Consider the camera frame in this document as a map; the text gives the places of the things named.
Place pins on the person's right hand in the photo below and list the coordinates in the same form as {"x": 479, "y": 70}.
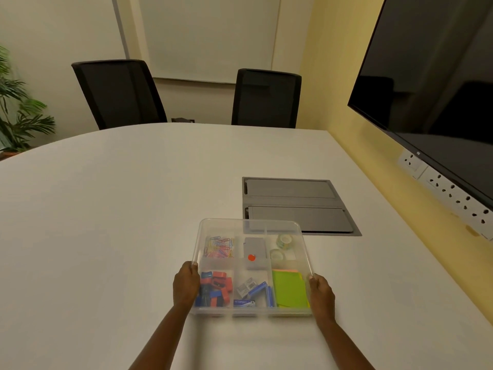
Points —
{"x": 322, "y": 298}

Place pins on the person's left hand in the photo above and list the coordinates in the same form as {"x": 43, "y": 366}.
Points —
{"x": 185, "y": 287}

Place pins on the person's left thumb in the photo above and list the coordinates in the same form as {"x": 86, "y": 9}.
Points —
{"x": 194, "y": 267}

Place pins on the person's right thumb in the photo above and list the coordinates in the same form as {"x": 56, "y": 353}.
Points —
{"x": 312, "y": 279}

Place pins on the clear plastic organizer tray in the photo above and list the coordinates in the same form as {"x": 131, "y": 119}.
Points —
{"x": 252, "y": 227}

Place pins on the person's right forearm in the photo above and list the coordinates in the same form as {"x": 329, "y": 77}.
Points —
{"x": 344, "y": 348}

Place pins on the person's left forearm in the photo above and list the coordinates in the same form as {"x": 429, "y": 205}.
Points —
{"x": 163, "y": 339}

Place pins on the green sticky note pad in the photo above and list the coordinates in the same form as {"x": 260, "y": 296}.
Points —
{"x": 289, "y": 289}

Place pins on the orange sticky note pad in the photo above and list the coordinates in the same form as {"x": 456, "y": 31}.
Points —
{"x": 285, "y": 270}

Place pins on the pile of red blue sharpeners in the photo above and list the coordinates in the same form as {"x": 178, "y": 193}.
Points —
{"x": 215, "y": 290}

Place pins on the pile of coloured paper clips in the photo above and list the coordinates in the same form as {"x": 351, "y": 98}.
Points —
{"x": 219, "y": 247}

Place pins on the clear tape roll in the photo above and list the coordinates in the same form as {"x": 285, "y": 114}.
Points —
{"x": 278, "y": 255}
{"x": 284, "y": 240}

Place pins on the blue staple box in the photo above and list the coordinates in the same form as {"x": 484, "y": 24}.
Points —
{"x": 244, "y": 303}
{"x": 259, "y": 289}
{"x": 270, "y": 297}

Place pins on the small grey staple box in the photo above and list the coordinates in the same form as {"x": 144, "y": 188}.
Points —
{"x": 245, "y": 287}

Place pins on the grey box with red dot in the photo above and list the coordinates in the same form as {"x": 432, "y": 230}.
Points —
{"x": 255, "y": 253}

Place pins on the dark chair armrest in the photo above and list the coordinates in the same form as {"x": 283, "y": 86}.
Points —
{"x": 183, "y": 120}

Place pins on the white long socket strip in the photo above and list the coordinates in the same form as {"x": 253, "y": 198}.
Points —
{"x": 458, "y": 202}

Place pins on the black mesh office chair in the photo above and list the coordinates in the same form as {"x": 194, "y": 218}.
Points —
{"x": 266, "y": 98}
{"x": 119, "y": 94}

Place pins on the brown plant pot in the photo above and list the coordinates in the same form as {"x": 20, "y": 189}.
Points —
{"x": 9, "y": 154}

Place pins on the green potted palm plant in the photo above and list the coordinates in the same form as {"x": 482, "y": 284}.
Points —
{"x": 19, "y": 115}

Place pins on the white square wall socket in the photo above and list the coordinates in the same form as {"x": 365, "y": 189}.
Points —
{"x": 413, "y": 162}

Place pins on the black wall television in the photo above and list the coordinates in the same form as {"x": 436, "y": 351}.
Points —
{"x": 431, "y": 80}

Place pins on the white wall board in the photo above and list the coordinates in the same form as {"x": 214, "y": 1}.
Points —
{"x": 200, "y": 34}

